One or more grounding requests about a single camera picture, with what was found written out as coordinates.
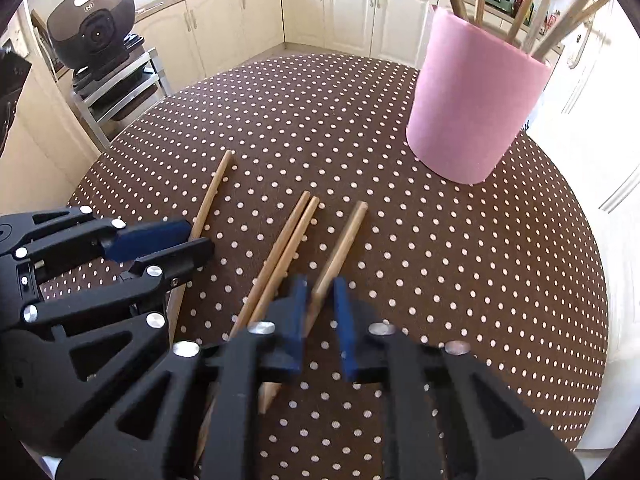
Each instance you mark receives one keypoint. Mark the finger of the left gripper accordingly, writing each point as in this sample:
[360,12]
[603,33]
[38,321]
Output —
[143,239]
[151,277]

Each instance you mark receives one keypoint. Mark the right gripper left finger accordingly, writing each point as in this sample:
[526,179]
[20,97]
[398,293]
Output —
[283,354]

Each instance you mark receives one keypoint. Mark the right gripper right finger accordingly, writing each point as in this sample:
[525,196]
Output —
[361,336]

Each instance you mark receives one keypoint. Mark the wooden chopstick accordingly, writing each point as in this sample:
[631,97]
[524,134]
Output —
[270,263]
[333,265]
[260,311]
[176,295]

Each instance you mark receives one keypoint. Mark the cream kitchen cabinets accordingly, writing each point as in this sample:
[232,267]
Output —
[201,38]

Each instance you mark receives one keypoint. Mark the black round kitchen appliance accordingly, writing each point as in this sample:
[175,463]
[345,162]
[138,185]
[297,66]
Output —
[91,33]

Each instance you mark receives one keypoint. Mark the wooden chopstick on table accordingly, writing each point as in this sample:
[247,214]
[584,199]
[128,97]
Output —
[333,265]
[260,311]
[270,263]

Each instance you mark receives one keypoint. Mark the metal shelf rack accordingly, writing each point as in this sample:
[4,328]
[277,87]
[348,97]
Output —
[105,106]

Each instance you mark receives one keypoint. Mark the brown polka dot tablecloth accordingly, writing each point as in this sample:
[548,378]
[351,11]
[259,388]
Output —
[509,265]

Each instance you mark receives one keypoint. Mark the pink cylindrical utensil holder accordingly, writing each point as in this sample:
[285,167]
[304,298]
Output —
[473,95]

